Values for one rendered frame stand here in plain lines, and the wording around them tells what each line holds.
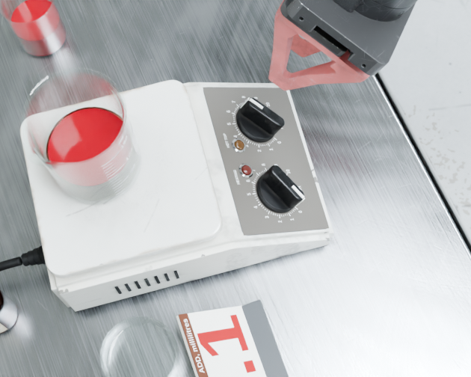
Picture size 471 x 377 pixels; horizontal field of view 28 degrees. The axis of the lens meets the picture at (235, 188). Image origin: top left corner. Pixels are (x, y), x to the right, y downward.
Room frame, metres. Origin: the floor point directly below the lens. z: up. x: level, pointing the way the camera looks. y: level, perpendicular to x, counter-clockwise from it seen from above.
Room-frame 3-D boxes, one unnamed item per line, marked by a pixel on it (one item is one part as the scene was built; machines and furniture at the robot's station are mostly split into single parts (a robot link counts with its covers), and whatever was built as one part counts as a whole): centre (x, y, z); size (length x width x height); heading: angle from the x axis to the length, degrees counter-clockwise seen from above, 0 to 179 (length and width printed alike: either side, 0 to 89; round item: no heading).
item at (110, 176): (0.25, 0.09, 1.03); 0.07 x 0.06 x 0.08; 135
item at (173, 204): (0.24, 0.08, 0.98); 0.12 x 0.12 x 0.01; 8
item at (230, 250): (0.24, 0.05, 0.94); 0.22 x 0.13 x 0.08; 98
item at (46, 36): (0.40, 0.14, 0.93); 0.04 x 0.04 x 0.06
